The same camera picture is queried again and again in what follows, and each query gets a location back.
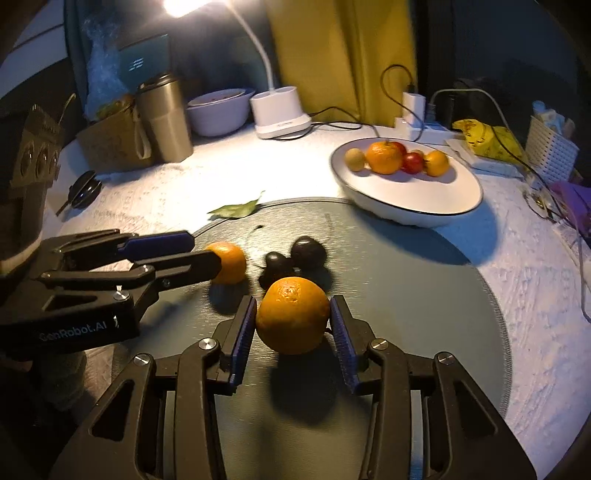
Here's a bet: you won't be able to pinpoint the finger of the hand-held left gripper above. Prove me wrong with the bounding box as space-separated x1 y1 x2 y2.
39 250 223 320
39 230 195 278

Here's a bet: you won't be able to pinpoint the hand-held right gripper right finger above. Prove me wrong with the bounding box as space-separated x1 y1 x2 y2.
329 294 539 480

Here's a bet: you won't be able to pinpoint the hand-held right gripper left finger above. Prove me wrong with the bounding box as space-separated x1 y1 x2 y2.
48 295 258 480

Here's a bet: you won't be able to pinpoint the orange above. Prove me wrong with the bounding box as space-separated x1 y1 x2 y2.
204 241 247 284
366 141 404 175
424 150 450 177
255 276 331 355

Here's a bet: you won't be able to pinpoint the white bowl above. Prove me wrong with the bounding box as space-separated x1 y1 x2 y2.
330 137 484 228

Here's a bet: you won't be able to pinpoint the green leaf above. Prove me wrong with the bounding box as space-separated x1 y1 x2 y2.
207 191 266 220

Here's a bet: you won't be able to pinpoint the round grey mat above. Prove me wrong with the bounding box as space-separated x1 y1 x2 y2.
81 198 512 480

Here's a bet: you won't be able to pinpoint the black round case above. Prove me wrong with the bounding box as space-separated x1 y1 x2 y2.
55 170 103 217

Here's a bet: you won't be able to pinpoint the brown paper bag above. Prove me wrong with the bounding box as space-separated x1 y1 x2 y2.
75 104 153 174

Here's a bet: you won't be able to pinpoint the white textured tablecloth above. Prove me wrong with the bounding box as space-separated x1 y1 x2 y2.
44 122 591 480

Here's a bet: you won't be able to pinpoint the pale purple bowl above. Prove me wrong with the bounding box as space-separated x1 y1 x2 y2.
186 88 256 138

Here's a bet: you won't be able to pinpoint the white desk lamp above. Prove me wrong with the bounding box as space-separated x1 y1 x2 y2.
164 0 314 140

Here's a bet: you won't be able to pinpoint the clear plastic bag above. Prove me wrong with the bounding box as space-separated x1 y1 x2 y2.
85 21 134 123

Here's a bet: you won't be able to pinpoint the teal box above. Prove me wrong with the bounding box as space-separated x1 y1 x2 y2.
117 34 169 93

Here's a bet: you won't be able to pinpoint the white power strip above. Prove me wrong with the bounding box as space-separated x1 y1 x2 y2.
393 115 465 144

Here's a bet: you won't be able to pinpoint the flat white box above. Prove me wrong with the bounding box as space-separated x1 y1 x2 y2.
445 138 525 178

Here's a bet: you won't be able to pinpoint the small metal keys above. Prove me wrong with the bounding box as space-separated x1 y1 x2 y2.
524 187 559 222

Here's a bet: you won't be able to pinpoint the white charger plug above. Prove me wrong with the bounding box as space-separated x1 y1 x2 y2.
402 85 426 125

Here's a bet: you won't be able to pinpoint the yellow printed bag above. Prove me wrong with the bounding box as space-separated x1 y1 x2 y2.
451 119 527 164

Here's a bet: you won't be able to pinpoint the black charger plug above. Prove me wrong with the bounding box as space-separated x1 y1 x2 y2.
436 90 462 124

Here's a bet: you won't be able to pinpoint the yellow curtain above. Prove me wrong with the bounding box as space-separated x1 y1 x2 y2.
265 0 419 127

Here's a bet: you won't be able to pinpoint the purple cloth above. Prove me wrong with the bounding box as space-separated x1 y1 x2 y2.
549 180 591 227

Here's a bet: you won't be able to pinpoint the white perforated basket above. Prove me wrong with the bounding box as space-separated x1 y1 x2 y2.
525 115 580 185

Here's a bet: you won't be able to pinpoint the pile of small packets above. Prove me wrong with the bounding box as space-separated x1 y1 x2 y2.
531 99 575 134

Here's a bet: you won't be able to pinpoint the steel tumbler with strap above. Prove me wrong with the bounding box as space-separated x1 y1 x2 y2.
134 74 194 163

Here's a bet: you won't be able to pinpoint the black charger cable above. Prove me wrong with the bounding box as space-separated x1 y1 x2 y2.
300 65 419 139

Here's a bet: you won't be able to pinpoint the thin black cable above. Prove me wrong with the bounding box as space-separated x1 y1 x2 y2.
490 126 580 234

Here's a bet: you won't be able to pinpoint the white cable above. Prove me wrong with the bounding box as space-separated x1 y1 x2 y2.
430 88 506 123

